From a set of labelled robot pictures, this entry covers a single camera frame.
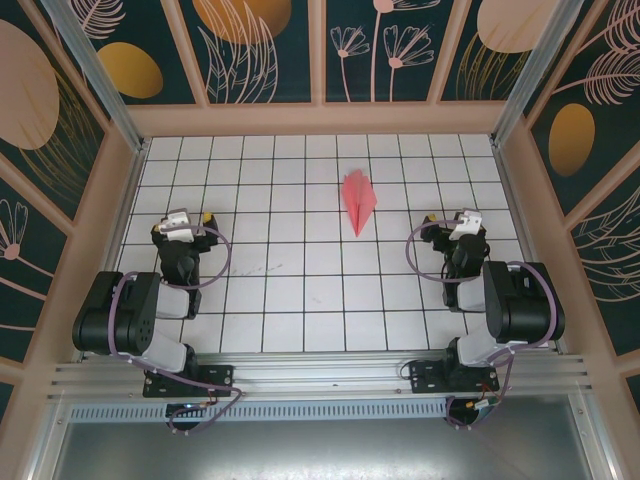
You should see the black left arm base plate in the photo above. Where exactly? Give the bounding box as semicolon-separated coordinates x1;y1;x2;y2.
142;363;236;399

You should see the dark panel, feather and oval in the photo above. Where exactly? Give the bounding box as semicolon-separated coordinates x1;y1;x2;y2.
529;0;640;216

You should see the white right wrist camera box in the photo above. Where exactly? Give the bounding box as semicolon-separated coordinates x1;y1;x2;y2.
448;209;486;241

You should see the dark panel with feather outline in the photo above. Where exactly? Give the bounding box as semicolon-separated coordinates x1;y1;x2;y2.
572;169;640;356

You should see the dark panel with leaf sprays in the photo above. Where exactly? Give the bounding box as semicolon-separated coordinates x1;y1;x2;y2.
179;0;314;105

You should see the aluminium mounting rail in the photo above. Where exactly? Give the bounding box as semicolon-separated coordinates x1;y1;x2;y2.
47;352;596;406

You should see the aluminium corner post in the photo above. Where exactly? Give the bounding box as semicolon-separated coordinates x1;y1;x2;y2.
489;0;576;146
39;0;151;154

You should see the dark panel with orange oval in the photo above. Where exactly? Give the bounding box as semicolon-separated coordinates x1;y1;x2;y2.
64;0;196;105

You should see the dark panel with flower outlines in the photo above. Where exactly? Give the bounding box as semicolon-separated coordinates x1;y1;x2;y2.
324;0;436;104

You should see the dark panel with pale disc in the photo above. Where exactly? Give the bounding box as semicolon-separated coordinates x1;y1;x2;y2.
439;0;541;104

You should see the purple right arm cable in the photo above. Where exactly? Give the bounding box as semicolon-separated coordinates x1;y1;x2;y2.
405;218;560;431

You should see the dark panel, large pale oval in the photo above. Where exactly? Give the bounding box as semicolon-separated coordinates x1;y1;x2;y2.
0;0;109;221

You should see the aluminium table side rail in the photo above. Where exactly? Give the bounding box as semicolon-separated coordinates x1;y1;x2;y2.
74;139;151;361
492;142;569;354

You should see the grey slotted cable duct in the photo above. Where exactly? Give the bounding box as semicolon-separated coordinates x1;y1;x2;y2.
67;397;449;424

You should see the dark panel, single flower outline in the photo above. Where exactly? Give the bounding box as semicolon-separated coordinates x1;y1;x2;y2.
0;154;69;366

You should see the grey metal sheet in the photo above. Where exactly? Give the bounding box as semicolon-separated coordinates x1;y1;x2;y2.
49;394;601;480

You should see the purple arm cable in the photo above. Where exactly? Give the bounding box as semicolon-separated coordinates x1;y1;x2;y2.
405;218;560;431
107;225;241;436

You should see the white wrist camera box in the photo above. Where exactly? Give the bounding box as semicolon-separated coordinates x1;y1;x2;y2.
448;209;486;241
159;210;197;242

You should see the pink paper sheet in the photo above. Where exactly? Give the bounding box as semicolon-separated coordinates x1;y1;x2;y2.
341;168;379;239

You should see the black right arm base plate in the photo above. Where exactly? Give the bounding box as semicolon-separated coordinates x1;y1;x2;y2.
408;360;501;394

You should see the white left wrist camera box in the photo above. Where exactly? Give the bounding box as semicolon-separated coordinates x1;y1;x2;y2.
159;210;197;242

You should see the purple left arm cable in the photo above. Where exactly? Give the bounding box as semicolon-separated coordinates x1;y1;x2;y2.
107;225;241;436

